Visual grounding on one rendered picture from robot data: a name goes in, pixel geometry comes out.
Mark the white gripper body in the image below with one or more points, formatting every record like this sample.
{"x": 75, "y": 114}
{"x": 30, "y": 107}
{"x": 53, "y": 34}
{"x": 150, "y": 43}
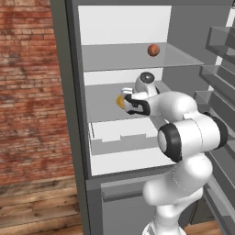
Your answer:
{"x": 126, "y": 91}

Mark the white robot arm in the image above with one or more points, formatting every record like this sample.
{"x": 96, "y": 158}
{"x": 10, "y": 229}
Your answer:
{"x": 186, "y": 137}

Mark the glass fridge shelf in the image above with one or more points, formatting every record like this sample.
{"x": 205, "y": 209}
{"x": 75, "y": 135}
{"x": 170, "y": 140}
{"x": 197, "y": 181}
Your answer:
{"x": 122, "y": 58}
{"x": 102, "y": 104}

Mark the grey fridge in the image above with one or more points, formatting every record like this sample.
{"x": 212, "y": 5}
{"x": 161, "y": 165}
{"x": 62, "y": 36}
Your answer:
{"x": 70, "y": 91}

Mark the white fridge crisper drawer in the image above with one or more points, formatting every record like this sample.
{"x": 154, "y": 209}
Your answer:
{"x": 128, "y": 159}

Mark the grey fridge door bin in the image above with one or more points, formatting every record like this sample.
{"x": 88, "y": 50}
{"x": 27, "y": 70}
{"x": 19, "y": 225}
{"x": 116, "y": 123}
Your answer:
{"x": 217, "y": 79}
{"x": 218, "y": 105}
{"x": 220, "y": 41}

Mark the grey fridge door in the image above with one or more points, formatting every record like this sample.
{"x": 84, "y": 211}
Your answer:
{"x": 225, "y": 171}

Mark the yellow orange food item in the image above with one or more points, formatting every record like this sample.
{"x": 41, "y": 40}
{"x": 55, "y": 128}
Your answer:
{"x": 119, "y": 101}

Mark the reddish brown round food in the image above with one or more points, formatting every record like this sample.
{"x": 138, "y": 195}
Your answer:
{"x": 153, "y": 50}

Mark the grey freezer drawer front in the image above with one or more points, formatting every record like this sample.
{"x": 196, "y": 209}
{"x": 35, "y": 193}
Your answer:
{"x": 122, "y": 214}

